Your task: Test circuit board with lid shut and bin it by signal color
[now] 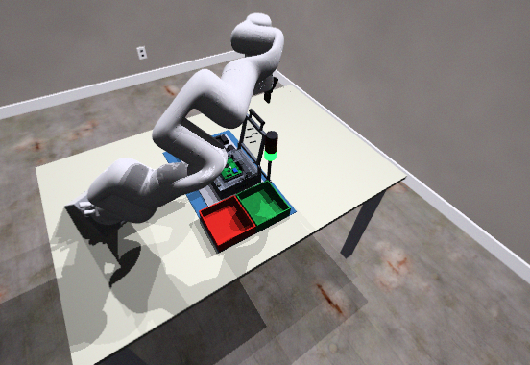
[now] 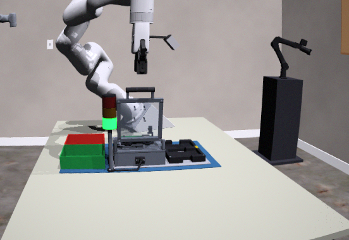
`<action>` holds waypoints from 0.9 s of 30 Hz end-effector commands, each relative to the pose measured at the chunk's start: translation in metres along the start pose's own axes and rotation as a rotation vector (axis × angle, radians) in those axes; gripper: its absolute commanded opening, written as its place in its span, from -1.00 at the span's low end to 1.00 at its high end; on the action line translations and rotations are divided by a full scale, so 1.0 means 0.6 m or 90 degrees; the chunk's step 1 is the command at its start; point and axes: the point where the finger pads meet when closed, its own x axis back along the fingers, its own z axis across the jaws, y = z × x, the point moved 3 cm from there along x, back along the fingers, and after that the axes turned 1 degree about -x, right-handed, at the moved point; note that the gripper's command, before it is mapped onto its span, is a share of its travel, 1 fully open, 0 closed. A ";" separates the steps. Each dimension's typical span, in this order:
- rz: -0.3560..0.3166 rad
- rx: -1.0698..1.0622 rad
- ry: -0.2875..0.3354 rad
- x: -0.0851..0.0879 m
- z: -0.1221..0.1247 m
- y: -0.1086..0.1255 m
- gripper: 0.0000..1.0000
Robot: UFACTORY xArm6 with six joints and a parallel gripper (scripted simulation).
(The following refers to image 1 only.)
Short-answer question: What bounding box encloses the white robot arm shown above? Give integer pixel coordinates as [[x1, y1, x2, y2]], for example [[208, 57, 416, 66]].
[[79, 13, 284, 225]]

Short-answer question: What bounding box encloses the green circuit board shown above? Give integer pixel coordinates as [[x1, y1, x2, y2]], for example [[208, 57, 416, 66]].
[[221, 156, 242, 179]]

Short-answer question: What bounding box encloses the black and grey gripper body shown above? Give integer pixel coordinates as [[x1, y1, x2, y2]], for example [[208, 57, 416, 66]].
[[253, 74, 273, 95]]

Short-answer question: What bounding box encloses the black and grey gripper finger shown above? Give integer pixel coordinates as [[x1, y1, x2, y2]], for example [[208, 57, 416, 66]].
[[264, 76, 278, 104]]

